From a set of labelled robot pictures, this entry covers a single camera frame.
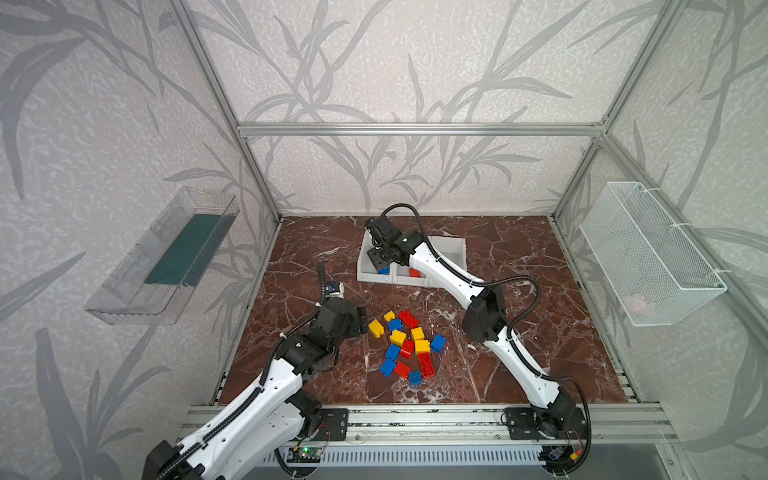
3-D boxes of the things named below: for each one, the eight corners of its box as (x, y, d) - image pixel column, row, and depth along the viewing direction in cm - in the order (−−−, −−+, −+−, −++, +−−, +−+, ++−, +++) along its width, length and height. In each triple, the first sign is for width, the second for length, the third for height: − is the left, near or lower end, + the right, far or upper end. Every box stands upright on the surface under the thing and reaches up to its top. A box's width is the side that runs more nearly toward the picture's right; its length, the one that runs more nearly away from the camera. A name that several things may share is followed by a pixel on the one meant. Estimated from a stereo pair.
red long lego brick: (423, 378, 83) (423, 376, 81) (417, 355, 87) (418, 352, 85) (434, 376, 83) (435, 373, 82) (428, 353, 87) (429, 350, 86)
